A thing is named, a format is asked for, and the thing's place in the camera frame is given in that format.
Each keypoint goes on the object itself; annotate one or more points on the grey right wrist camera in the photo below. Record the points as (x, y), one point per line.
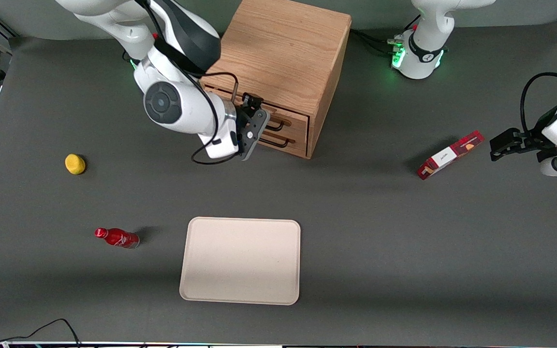
(258, 128)

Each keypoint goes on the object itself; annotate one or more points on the wooden drawer cabinet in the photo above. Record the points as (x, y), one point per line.
(283, 48)

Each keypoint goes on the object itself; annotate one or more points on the yellow lemon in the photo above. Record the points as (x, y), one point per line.
(75, 164)

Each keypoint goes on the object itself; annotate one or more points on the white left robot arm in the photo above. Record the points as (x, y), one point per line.
(423, 53)

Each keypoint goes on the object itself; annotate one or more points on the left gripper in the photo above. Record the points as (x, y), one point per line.
(531, 143)

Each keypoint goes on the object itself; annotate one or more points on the red plaid cookie box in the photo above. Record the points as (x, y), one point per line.
(445, 157)

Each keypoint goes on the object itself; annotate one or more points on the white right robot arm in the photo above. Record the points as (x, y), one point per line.
(186, 106)

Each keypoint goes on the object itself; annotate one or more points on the beige rectangular tray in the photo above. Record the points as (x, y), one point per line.
(240, 261)

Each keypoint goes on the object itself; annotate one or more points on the red bottle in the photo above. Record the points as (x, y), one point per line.
(116, 238)

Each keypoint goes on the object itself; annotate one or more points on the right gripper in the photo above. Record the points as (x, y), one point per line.
(245, 117)

